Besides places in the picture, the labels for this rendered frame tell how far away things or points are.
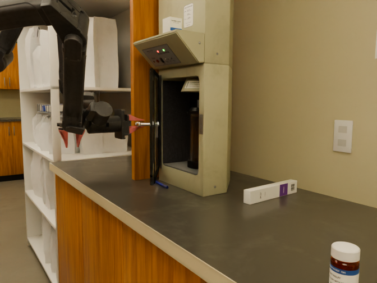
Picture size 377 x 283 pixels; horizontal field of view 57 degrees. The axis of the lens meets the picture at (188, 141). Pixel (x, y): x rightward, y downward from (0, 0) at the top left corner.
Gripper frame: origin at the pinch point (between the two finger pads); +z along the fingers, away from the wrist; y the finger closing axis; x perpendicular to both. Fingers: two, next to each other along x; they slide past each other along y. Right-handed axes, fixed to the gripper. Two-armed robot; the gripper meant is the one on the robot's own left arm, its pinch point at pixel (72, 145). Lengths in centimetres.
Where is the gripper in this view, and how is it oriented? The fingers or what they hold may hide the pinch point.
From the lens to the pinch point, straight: 149.3
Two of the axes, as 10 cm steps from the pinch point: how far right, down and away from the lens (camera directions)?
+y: 8.3, -0.6, 5.6
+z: -0.1, 9.9, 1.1
